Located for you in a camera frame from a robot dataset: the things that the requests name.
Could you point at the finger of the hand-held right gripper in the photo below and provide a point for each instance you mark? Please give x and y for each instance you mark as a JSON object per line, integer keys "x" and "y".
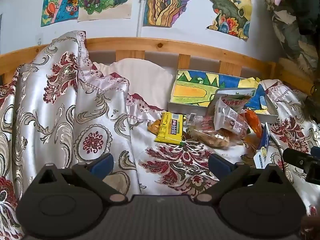
{"x": 297, "y": 158}

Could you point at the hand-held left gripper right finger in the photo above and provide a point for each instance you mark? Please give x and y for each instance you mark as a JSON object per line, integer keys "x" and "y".
{"x": 220, "y": 166}

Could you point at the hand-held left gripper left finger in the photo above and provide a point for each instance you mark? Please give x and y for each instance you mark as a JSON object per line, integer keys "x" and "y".
{"x": 101, "y": 166}

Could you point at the clear rice cracker packet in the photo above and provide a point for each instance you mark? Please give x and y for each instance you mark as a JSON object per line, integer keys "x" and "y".
{"x": 210, "y": 137}

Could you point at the clear white-label cookie packet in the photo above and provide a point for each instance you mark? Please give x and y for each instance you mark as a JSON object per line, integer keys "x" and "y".
{"x": 230, "y": 121}

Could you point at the orange snack packet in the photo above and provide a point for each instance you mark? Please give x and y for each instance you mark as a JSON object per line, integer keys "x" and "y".
{"x": 253, "y": 123}

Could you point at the yellow snack packet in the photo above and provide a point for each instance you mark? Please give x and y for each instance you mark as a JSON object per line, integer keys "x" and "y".
{"x": 170, "y": 128}

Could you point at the golden brown snack packet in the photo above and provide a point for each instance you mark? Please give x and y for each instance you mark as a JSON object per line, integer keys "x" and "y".
{"x": 153, "y": 128}

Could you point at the white green snack packet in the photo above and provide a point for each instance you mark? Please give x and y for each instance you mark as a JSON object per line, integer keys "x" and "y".
{"x": 235, "y": 96}

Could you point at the grey shallow box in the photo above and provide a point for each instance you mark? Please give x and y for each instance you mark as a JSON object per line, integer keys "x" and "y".
{"x": 175, "y": 106}

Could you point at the floral satin blanket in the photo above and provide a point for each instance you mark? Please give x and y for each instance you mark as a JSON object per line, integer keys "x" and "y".
{"x": 50, "y": 120}

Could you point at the crayon landscape drawing sheet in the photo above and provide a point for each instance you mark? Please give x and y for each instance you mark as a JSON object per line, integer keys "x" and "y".
{"x": 192, "y": 90}

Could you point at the white pillow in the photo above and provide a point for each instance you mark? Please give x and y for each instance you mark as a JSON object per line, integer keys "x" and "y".
{"x": 147, "y": 80}

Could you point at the patterned curtain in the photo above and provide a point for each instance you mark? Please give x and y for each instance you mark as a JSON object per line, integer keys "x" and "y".
{"x": 295, "y": 25}

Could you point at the wooden bed rail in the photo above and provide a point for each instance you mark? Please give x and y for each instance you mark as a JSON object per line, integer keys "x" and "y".
{"x": 160, "y": 47}

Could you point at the flower hill wall drawing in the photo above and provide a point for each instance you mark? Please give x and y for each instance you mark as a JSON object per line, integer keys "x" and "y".
{"x": 232, "y": 7}

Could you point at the white wall pipe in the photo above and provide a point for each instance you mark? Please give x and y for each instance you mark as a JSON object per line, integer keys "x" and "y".
{"x": 140, "y": 10}

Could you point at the green character wall drawing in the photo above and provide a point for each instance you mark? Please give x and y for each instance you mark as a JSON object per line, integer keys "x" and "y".
{"x": 105, "y": 0}

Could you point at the blue girl wall drawing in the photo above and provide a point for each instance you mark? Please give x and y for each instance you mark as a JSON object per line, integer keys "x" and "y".
{"x": 57, "y": 2}

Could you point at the yellow purple wave wall drawing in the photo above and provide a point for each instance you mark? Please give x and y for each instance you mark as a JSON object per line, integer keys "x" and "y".
{"x": 165, "y": 5}

